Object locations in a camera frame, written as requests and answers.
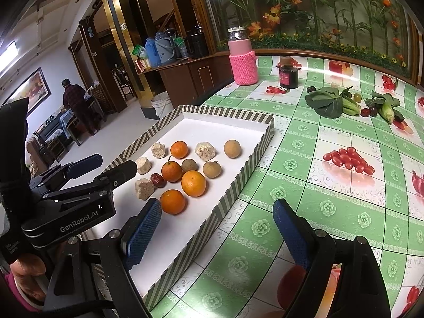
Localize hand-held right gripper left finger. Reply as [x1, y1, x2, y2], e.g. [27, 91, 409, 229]
[41, 197, 163, 318]

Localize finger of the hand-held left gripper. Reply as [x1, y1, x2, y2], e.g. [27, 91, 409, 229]
[41, 160, 138, 202]
[29, 153, 104, 195]

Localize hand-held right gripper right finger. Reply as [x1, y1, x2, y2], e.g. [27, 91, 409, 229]
[272, 199, 393, 318]

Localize striped cardboard box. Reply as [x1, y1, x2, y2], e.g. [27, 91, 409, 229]
[104, 105, 275, 309]

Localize orange with stem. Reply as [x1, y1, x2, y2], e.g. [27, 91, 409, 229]
[161, 156, 183, 183]

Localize person's left forearm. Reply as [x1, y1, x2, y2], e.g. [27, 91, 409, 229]
[0, 272, 40, 313]

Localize person's left hand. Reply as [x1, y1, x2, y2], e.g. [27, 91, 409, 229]
[11, 253, 47, 303]

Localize dark wooden bench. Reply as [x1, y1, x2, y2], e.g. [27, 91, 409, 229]
[33, 113, 82, 163]

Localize white bucket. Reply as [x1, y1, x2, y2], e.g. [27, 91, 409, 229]
[151, 92, 173, 119]

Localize wooden chair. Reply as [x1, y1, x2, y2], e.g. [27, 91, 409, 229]
[113, 68, 135, 98]

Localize wooden cabinet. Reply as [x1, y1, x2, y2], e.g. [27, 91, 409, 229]
[142, 51, 237, 101]

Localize blue thermos jug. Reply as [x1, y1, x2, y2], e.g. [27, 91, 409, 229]
[145, 37, 162, 68]

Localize grey-blue kettle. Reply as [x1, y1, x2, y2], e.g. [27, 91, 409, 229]
[155, 31, 178, 63]

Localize dark green leafy vegetable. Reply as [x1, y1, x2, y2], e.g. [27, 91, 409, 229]
[305, 87, 343, 119]

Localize ceiling light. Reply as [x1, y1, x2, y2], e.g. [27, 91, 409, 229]
[0, 41, 19, 61]

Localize green cucumbers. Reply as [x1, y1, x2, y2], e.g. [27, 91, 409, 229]
[341, 88, 361, 117]

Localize black pot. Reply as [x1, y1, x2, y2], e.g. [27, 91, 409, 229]
[185, 23, 209, 58]

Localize pink thermos with knit sleeve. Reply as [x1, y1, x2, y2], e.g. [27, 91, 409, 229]
[227, 26, 259, 86]

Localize dark jar with red label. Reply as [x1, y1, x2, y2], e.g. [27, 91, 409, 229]
[276, 56, 300, 89]

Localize artificial flower glass display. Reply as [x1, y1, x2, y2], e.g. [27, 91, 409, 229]
[199, 0, 418, 80]

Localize framed wall picture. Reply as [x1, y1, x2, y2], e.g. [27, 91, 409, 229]
[3, 67, 52, 115]

